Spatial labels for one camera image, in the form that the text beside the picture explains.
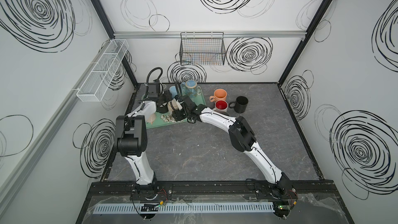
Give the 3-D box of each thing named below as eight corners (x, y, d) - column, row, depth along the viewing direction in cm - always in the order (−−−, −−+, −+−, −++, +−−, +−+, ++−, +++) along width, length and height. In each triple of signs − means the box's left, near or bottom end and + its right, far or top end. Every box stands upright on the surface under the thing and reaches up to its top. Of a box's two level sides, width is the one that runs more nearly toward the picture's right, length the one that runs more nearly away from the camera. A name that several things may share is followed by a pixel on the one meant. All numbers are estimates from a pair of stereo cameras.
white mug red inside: (212, 112, 103) (213, 107, 98) (216, 104, 108) (217, 98, 103) (224, 117, 101) (225, 111, 96) (228, 108, 106) (229, 102, 101)
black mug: (229, 113, 105) (231, 104, 98) (228, 105, 110) (230, 96, 102) (245, 113, 106) (249, 104, 98) (244, 105, 110) (247, 96, 102)
